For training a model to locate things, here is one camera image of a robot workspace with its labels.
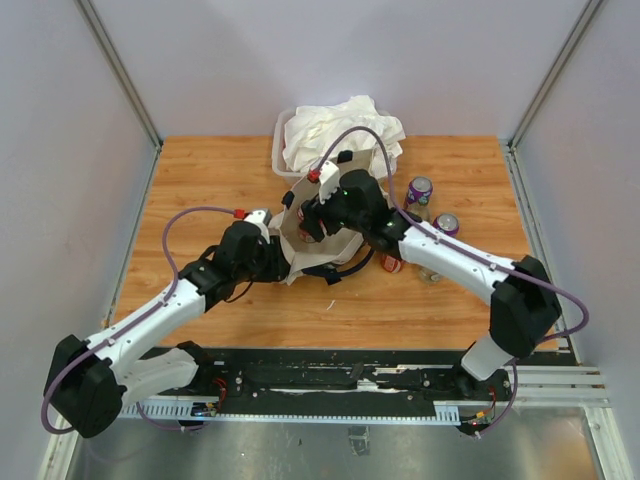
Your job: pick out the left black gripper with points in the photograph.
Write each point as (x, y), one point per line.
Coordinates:
(278, 268)

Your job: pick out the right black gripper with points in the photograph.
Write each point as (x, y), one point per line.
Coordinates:
(314, 211)

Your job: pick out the beige canvas tote bag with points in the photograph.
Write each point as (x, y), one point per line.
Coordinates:
(323, 258)

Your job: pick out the red coke can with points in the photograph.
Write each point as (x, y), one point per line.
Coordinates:
(304, 234)
(391, 264)

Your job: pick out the purple fanta can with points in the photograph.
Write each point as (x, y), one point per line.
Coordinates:
(419, 192)
(447, 223)

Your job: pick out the chang soda water bottle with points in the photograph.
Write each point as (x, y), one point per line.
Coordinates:
(429, 276)

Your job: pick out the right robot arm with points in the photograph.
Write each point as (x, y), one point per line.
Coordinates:
(523, 305)

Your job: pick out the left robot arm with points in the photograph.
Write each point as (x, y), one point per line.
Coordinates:
(90, 381)

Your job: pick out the white crumpled cloth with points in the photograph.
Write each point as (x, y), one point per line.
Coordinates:
(312, 130)

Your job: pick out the white plastic basket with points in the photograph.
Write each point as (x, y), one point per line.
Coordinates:
(279, 166)

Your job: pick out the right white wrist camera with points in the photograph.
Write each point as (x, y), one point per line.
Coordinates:
(327, 177)

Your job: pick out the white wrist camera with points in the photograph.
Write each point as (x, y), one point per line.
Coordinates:
(327, 177)
(258, 217)

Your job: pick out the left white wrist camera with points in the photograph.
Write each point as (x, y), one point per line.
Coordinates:
(258, 217)

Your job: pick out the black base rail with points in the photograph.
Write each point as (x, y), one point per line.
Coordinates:
(371, 387)

